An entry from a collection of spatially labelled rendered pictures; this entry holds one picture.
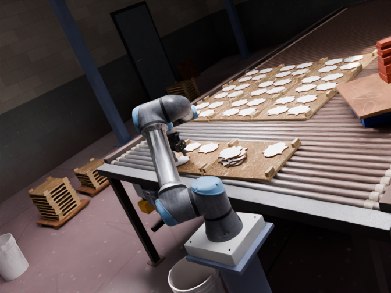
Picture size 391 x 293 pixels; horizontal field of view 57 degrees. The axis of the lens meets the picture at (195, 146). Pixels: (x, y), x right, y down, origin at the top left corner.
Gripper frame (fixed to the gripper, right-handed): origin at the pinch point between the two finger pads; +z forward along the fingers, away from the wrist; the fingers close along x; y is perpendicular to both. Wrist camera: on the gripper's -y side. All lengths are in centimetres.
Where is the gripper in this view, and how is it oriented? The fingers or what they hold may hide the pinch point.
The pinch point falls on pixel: (179, 161)
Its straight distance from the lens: 216.4
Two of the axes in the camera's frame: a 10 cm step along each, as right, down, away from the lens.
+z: 3.1, 8.6, 4.0
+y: 7.2, 0.7, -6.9
